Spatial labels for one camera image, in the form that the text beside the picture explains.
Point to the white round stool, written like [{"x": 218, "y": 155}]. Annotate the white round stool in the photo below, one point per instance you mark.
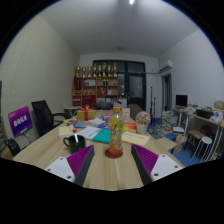
[{"x": 204, "y": 141}]

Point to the pale yellow envelope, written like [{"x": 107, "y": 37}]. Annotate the pale yellow envelope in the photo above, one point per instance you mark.
[{"x": 135, "y": 138}]

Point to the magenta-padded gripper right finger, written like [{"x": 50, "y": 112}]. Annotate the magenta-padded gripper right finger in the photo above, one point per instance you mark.
[{"x": 150, "y": 163}]

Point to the pink flowers in pot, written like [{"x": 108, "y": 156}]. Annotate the pink flowers in pot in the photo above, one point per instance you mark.
[{"x": 142, "y": 118}]

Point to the pale orange carton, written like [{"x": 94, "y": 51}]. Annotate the pale orange carton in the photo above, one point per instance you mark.
[{"x": 126, "y": 114}]

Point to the black computer monitor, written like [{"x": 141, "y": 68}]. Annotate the black computer monitor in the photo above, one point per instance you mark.
[{"x": 181, "y": 100}]

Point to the white wall air conditioner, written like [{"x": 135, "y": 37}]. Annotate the white wall air conditioner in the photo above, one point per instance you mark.
[{"x": 166, "y": 65}]

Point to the red lollipop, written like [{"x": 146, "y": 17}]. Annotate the red lollipop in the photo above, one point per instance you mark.
[{"x": 74, "y": 130}]

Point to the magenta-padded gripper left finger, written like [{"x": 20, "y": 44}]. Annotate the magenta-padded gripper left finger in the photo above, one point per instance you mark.
[{"x": 75, "y": 163}]

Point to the purple sign board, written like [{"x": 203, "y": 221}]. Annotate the purple sign board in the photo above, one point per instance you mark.
[{"x": 20, "y": 121}]

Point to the black dotted mug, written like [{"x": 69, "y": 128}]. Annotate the black dotted mug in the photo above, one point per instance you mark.
[{"x": 75, "y": 146}]

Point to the yellow-labelled orange drink bottle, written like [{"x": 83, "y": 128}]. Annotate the yellow-labelled orange drink bottle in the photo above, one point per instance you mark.
[{"x": 115, "y": 133}]

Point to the orange red book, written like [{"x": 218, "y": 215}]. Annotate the orange red book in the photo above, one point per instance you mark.
[{"x": 130, "y": 127}]

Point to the teal book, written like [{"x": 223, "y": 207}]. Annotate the teal book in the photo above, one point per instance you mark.
[{"x": 101, "y": 136}]

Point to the wooden shelf unit with trophies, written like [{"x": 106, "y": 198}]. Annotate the wooden shelf unit with trophies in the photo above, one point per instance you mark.
[{"x": 96, "y": 90}]

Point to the yellow gift box red ribbon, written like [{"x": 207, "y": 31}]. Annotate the yellow gift box red ribbon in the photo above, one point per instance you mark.
[{"x": 86, "y": 115}]

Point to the wooden side desk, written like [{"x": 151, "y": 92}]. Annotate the wooden side desk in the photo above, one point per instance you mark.
[{"x": 200, "y": 120}]

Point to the black office chair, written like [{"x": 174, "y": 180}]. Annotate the black office chair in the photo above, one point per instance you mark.
[{"x": 45, "y": 116}]

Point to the white paper sheet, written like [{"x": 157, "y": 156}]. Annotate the white paper sheet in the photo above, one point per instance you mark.
[{"x": 89, "y": 132}]

